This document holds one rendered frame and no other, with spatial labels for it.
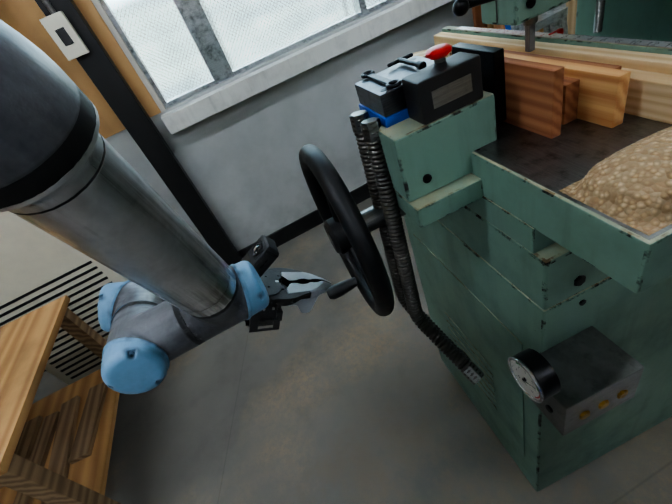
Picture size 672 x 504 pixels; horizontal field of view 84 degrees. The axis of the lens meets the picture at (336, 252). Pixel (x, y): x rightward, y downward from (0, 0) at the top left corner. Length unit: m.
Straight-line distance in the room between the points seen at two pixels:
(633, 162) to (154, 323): 0.53
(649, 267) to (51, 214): 0.44
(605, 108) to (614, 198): 0.15
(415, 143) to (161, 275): 0.31
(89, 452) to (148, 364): 1.08
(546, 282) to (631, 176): 0.17
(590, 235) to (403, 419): 0.97
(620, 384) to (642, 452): 0.65
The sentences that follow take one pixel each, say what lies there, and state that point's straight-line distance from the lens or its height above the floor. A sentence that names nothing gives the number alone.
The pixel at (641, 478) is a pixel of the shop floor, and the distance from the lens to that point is 1.25.
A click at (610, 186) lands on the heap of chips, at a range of 0.40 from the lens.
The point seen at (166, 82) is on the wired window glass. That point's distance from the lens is 1.87.
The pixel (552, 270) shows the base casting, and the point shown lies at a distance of 0.51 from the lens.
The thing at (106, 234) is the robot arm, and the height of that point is 1.05.
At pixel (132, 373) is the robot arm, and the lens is 0.53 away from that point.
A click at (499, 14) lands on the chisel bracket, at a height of 1.01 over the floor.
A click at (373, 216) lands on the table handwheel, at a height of 0.82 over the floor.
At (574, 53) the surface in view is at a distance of 0.62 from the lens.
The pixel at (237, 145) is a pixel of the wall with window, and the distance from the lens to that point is 1.87.
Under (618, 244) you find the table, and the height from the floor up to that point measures 0.88.
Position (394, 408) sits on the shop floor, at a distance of 1.30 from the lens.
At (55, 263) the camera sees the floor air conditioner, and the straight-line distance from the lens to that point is 1.77.
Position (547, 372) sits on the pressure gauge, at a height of 0.69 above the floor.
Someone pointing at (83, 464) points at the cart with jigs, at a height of 0.18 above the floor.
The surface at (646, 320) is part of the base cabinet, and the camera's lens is 0.78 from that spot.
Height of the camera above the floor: 1.15
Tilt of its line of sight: 38 degrees down
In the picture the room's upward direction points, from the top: 24 degrees counter-clockwise
